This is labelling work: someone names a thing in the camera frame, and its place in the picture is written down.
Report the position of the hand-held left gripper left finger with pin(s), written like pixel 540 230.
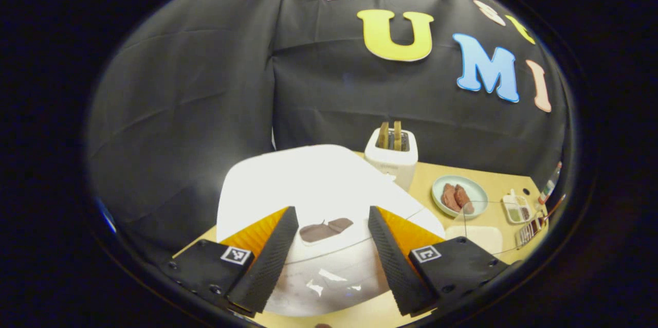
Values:
pixel 270 266

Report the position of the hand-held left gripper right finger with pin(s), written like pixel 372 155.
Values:
pixel 396 266

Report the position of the clear rice container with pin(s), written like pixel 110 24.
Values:
pixel 483 238

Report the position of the white rice cooker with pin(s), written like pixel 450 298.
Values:
pixel 318 184

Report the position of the clear glass chopstick holder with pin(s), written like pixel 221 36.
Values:
pixel 529 233

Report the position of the red meat slice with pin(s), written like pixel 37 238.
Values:
pixel 464 199
pixel 449 197

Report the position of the white toaster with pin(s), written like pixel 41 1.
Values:
pixel 390 163

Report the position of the pale green plate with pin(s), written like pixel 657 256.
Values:
pixel 478 194

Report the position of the brown bread slice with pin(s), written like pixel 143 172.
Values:
pixel 397 135
pixel 383 135

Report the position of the white divided grain dish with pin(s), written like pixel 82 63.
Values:
pixel 516 210

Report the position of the clear plastic bottle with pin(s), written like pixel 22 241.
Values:
pixel 549 186

